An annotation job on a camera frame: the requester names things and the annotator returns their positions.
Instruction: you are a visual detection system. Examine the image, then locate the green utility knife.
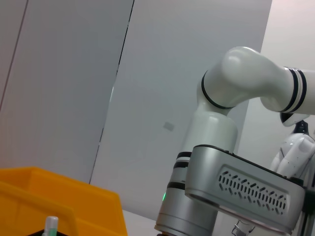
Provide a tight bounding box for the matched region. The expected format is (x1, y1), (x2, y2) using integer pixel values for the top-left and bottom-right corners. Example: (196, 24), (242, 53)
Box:
(43, 216), (59, 236)

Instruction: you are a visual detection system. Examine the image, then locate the yellow plastic bin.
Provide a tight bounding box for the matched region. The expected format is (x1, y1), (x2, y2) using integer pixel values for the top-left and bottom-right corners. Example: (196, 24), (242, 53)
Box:
(0, 166), (128, 236)

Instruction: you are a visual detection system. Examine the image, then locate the white humanoid robot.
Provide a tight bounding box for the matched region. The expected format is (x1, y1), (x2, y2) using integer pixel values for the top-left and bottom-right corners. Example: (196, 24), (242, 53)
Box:
(232, 112), (315, 236)

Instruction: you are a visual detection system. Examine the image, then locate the black robot stand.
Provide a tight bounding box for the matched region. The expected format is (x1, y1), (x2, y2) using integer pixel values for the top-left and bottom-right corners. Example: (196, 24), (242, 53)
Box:
(291, 176), (315, 215)

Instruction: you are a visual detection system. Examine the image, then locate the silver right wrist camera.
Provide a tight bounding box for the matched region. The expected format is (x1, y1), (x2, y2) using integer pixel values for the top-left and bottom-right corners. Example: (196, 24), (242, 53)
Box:
(184, 145), (309, 234)

